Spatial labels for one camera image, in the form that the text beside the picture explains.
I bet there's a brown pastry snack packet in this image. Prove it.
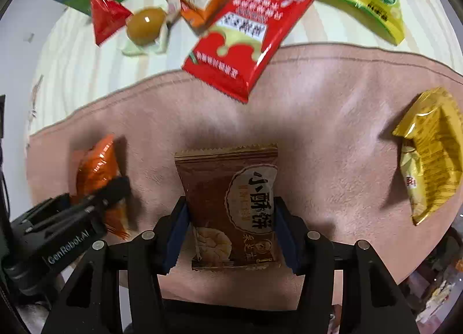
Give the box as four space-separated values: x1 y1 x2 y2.
174 145 279 271

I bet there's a yellow snack packet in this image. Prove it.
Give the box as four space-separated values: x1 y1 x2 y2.
392 86 462 226

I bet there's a red spicy strip packet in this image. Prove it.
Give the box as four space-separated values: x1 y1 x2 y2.
182 0 314 103

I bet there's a striped cream blanket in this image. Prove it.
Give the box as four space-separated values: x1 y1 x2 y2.
30 0 462 147

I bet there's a packaged braised egg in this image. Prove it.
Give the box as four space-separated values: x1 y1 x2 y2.
122 7 169 57

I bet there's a small red triangular packet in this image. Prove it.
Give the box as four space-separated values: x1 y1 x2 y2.
90 0 133 46

